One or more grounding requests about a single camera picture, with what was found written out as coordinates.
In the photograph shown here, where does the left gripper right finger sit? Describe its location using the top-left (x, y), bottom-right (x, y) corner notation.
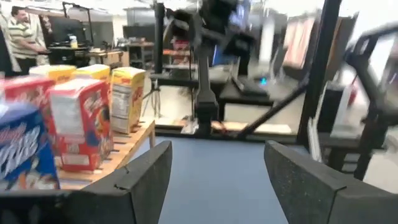
top-left (264, 140), bottom-right (398, 224)

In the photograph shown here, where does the Frosted Flakes cereal box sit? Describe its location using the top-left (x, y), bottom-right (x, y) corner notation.
top-left (0, 101), bottom-right (60, 191)

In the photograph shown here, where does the Froot Loops cereal box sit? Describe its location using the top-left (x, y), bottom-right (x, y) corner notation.
top-left (48, 78), bottom-right (114, 172)
top-left (0, 76), bottom-right (58, 150)

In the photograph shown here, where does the black upright pole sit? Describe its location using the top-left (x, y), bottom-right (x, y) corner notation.
top-left (154, 2), bottom-right (166, 74)

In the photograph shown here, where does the black machine with blue light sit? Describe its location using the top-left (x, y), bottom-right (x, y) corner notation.
top-left (217, 73), bottom-right (276, 108)

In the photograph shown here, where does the black diagonal frame strut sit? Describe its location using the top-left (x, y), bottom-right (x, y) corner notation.
top-left (236, 83), bottom-right (308, 139)

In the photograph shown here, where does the wooden slatted shelf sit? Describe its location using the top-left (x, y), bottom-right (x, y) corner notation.
top-left (57, 119), bottom-right (156, 190)

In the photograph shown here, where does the pink hanging cloth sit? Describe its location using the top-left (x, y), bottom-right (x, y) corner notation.
top-left (281, 17), bottom-right (315, 71)

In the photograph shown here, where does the wooden desk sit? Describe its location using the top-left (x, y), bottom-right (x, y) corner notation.
top-left (88, 49), bottom-right (130, 68)

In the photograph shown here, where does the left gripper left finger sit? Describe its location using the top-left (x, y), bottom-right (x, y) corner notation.
top-left (67, 140), bottom-right (173, 224)

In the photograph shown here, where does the Corn Pops cereal box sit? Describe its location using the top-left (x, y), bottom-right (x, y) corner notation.
top-left (28, 64), bottom-right (77, 85)
top-left (73, 63), bottom-right (113, 103)
top-left (110, 67), bottom-right (147, 134)

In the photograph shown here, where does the person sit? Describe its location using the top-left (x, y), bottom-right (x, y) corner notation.
top-left (6, 6), bottom-right (47, 75)

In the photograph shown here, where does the wooden top workbench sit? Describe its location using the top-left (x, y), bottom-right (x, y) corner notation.
top-left (127, 42), bottom-right (156, 69)

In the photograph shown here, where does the black vertical frame post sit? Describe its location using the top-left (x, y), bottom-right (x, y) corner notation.
top-left (295, 0), bottom-right (343, 146)

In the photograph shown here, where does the white pillar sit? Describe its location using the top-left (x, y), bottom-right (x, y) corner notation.
top-left (259, 18), bottom-right (276, 63)

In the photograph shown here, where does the black rolling desk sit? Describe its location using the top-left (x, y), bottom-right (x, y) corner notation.
top-left (46, 46), bottom-right (94, 68)

